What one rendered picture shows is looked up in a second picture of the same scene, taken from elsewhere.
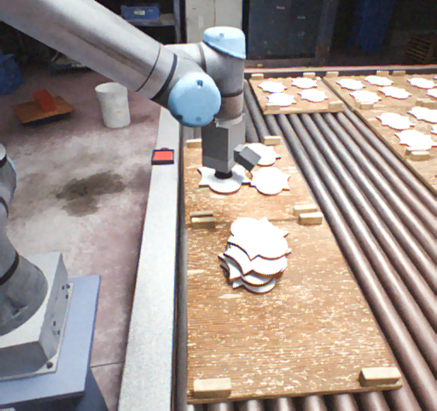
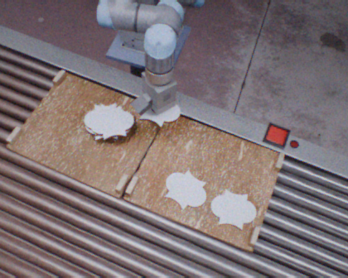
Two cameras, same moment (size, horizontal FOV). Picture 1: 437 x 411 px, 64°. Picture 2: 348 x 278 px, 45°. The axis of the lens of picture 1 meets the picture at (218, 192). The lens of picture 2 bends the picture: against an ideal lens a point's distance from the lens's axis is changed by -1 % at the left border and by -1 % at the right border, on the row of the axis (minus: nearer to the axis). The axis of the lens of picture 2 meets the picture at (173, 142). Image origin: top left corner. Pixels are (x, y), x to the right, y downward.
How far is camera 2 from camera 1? 1.35 m
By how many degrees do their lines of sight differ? 70
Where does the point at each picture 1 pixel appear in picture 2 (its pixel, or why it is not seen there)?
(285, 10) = not seen: outside the picture
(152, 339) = (102, 74)
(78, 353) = (123, 56)
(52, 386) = (114, 45)
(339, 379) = (27, 124)
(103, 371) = not seen: hidden behind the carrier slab
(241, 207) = (166, 151)
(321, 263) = (84, 165)
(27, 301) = not seen: hidden behind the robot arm
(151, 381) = (84, 68)
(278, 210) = (147, 174)
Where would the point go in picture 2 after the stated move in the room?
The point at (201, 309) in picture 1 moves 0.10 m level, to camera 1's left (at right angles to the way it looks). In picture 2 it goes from (99, 93) to (115, 74)
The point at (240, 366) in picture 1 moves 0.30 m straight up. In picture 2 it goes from (61, 93) to (42, 30)
